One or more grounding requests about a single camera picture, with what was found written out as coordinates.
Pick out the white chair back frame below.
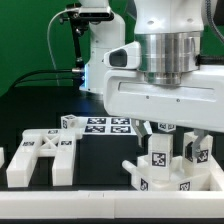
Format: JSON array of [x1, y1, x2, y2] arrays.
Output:
[[6, 128, 83, 188]]

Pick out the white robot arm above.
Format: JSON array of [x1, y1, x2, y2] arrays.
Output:
[[94, 0, 224, 156]]

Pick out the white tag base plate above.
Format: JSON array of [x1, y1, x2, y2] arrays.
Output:
[[75, 117, 136, 136]]

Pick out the white front fence bar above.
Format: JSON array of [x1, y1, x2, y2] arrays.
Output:
[[0, 191, 224, 219]]

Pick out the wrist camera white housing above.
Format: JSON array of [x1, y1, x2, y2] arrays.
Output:
[[104, 41, 141, 70]]

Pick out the grey cable loop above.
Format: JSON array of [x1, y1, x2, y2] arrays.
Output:
[[46, 8, 78, 87]]

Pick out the black camera stand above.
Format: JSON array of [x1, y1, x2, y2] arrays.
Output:
[[59, 3, 86, 69]]

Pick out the white left fence piece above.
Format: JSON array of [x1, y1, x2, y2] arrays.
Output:
[[0, 147, 4, 168]]

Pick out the black cables on table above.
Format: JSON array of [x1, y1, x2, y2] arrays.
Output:
[[11, 68, 84, 89]]

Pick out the white chair seat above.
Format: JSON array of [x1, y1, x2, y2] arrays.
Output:
[[122, 156, 224, 192]]

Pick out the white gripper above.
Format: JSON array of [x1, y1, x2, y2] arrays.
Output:
[[103, 66, 224, 158]]

